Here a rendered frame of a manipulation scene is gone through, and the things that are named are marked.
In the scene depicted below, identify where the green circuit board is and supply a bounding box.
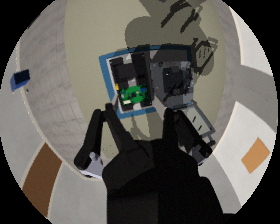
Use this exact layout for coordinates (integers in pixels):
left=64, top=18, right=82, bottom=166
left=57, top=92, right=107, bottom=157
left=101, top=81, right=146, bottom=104
left=120, top=84, right=149, bottom=105

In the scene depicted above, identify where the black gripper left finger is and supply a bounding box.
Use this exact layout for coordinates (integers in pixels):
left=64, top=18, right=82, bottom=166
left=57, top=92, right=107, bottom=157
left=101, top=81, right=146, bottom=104
left=74, top=94, right=149, bottom=180

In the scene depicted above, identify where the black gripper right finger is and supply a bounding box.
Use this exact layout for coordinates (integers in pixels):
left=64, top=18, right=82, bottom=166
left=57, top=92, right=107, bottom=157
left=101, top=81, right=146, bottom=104
left=153, top=95, right=213, bottom=166

